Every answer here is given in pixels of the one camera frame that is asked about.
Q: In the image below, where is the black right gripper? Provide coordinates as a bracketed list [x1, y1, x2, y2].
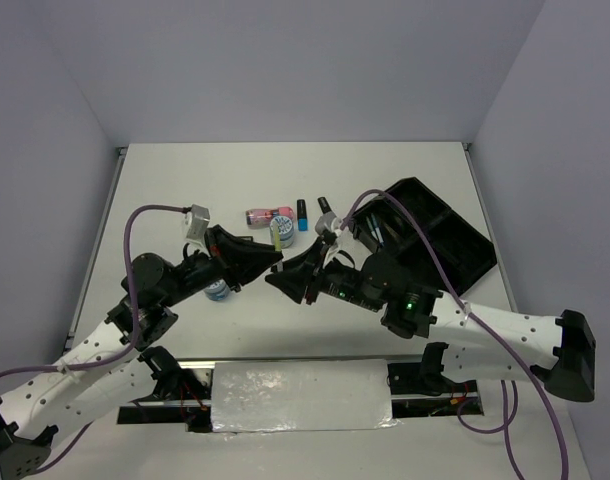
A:
[264, 236, 383, 311]

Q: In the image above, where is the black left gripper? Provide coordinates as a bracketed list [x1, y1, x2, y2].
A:
[160, 223, 283, 307]

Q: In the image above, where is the yellow pen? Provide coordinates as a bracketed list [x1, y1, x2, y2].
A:
[270, 223, 282, 252]

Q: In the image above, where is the green gel pen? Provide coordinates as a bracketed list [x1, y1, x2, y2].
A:
[367, 216, 382, 245]

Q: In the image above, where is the pink highlighter marker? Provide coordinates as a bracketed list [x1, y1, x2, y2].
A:
[317, 197, 332, 214]

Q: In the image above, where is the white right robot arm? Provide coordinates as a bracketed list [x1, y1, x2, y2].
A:
[265, 242, 597, 403]

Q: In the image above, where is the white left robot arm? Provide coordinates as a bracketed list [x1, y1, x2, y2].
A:
[0, 226, 283, 479]

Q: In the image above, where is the blue paint jar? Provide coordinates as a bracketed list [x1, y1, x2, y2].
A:
[269, 216, 295, 250]
[203, 279, 231, 302]

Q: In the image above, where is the pink glue bottle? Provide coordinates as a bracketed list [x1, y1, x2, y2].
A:
[245, 206, 295, 228]

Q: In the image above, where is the blue highlighter marker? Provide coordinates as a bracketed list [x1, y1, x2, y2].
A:
[296, 199, 309, 232]

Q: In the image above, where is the black organizer tray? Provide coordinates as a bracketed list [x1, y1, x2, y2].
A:
[349, 177, 497, 296]

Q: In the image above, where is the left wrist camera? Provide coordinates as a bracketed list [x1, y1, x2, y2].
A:
[181, 204, 211, 245]

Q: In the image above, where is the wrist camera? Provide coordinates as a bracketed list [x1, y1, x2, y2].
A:
[315, 211, 343, 246]
[181, 204, 211, 245]

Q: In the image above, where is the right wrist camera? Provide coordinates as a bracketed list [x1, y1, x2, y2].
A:
[315, 211, 343, 246]

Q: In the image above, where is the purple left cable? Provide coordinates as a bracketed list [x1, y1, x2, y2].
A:
[0, 204, 188, 474]

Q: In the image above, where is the purple cable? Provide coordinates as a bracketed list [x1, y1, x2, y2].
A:
[342, 187, 569, 480]
[0, 204, 188, 474]

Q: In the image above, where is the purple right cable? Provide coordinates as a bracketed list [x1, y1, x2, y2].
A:
[342, 187, 569, 480]

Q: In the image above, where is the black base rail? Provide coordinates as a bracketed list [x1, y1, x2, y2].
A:
[117, 359, 484, 434]

